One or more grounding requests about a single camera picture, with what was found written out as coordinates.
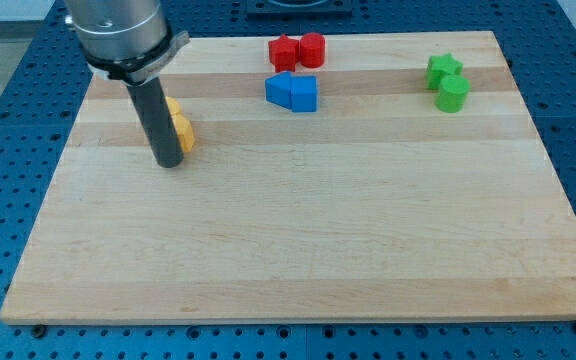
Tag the yellow hexagon block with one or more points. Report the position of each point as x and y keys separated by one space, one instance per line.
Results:
x=185 y=132

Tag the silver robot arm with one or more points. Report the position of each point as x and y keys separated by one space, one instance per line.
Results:
x=125 y=40

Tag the blue cube block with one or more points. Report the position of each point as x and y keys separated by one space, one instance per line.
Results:
x=304 y=94

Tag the blue triangle block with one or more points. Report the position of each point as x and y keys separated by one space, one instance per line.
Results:
x=278 y=89

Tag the wooden board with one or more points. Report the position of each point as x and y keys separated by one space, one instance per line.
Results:
x=377 y=207

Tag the red star block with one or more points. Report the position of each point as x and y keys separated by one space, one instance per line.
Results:
x=283 y=53

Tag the red cylinder block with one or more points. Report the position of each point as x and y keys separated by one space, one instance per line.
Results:
x=312 y=50

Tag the yellow block behind rod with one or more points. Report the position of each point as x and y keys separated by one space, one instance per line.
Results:
x=173 y=106

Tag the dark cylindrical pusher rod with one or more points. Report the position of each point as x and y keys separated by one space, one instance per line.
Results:
x=150 y=104

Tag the green cylinder block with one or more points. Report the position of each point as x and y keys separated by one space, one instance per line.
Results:
x=452 y=93

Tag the green star block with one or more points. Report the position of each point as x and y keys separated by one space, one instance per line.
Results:
x=439 y=66

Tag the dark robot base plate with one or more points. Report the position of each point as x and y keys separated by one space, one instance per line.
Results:
x=264 y=8

